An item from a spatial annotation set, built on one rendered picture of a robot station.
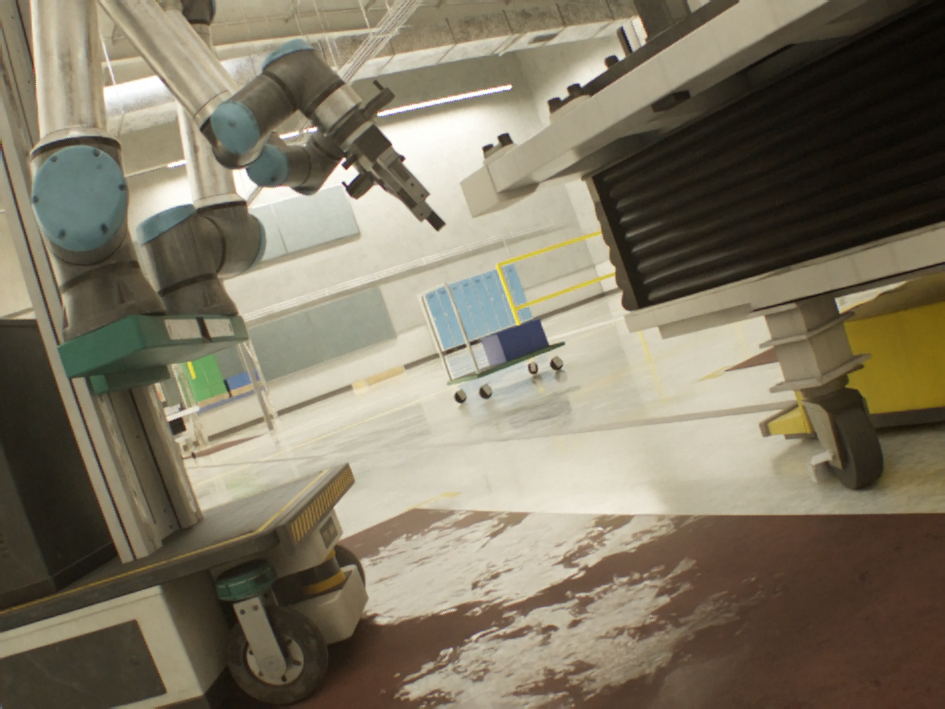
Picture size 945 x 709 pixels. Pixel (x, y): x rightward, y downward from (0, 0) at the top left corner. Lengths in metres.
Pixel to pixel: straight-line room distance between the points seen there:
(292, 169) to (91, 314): 0.60
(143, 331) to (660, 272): 1.17
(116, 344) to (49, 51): 0.49
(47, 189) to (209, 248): 0.73
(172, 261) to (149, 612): 0.80
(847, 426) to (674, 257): 0.61
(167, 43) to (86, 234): 0.45
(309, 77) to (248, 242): 0.72
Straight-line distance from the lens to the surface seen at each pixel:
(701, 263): 2.00
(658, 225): 2.07
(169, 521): 1.99
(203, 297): 2.01
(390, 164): 1.49
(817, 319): 1.72
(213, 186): 2.20
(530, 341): 6.92
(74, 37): 1.55
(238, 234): 2.17
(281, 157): 1.91
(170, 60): 1.69
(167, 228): 2.04
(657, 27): 1.59
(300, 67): 1.56
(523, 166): 1.88
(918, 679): 1.06
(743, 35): 1.39
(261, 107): 1.52
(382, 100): 1.57
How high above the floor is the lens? 0.52
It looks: 1 degrees down
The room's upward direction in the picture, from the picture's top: 20 degrees counter-clockwise
